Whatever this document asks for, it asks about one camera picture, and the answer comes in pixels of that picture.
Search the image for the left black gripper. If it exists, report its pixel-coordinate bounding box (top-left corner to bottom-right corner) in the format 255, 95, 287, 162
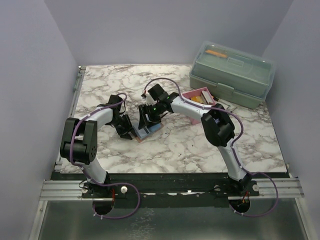
109, 114, 137, 140

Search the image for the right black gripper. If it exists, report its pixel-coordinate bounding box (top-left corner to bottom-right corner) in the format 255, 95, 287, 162
138, 102, 163, 131

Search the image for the tan leather card holder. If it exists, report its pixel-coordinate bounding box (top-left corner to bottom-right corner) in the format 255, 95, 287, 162
132, 121, 163, 143

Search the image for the gold credit card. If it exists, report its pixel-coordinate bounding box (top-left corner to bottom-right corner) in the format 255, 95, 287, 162
190, 96, 204, 104

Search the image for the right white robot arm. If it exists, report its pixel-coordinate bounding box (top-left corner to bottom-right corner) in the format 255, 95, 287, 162
138, 84, 252, 196

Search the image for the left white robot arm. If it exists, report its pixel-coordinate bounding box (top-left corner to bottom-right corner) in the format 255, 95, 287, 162
59, 93, 137, 198

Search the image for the pink card box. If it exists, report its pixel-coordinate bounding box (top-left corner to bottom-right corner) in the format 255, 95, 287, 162
181, 86, 218, 126

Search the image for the silver credit cards stack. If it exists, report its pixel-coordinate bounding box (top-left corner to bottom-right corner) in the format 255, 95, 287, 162
201, 91, 215, 105

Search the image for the green plastic toolbox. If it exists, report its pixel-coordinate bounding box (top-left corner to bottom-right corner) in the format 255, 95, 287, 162
189, 41, 276, 109

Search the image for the orange tool inside toolbox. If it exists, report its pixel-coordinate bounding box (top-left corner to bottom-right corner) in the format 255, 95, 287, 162
205, 49, 228, 58

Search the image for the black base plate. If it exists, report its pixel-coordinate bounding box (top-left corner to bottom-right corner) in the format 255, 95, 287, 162
51, 172, 292, 208

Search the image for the aluminium mounting rail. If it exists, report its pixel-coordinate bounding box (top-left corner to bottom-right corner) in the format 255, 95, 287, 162
40, 178, 305, 202

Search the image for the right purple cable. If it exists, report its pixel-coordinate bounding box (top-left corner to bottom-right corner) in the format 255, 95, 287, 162
142, 77, 280, 218

